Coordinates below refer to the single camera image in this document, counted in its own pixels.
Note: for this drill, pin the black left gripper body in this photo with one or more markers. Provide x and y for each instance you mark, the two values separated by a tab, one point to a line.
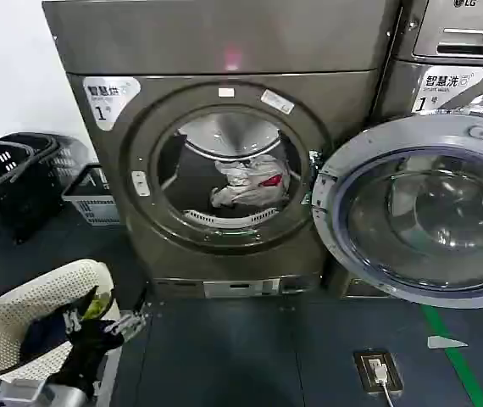
89	352

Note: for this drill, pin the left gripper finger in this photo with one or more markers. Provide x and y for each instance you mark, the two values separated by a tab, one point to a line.
133	332
133	320

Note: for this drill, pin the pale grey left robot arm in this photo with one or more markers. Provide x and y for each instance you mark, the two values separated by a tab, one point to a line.
34	392

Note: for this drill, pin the yellow green garment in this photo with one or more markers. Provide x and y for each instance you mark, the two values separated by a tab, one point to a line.
96	306

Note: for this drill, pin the navy garment with white print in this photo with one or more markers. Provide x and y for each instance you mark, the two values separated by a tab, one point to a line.
48	335

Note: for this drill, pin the white perforated laundry basket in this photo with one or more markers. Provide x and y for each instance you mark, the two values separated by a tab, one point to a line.
25	301

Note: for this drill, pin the white slotted plastic crate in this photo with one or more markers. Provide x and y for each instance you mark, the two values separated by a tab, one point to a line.
93	203

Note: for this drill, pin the black plastic laundry basket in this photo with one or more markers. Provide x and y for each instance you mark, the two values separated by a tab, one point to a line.
8	199
70	146

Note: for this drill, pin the white grey garment red patch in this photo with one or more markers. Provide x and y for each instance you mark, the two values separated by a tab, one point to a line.
252	180

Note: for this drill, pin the white number label sticker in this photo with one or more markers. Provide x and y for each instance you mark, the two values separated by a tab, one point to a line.
108	99
440	89

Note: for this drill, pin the metal floor power outlet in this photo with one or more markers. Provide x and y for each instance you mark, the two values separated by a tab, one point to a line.
379	369

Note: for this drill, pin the white power plug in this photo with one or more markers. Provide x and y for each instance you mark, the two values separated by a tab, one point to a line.
379	372

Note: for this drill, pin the grey dryer with open drum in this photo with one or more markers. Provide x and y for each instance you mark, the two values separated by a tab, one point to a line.
233	38

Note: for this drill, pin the white arrow floor sticker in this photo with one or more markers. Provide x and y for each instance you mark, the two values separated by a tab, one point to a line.
445	341

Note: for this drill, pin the round glass dryer door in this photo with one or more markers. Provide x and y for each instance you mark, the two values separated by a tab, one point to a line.
428	212

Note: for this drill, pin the green floor tape stripe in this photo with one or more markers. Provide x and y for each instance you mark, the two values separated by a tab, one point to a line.
453	360

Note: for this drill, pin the grey washing machine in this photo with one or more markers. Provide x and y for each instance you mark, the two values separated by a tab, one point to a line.
445	46

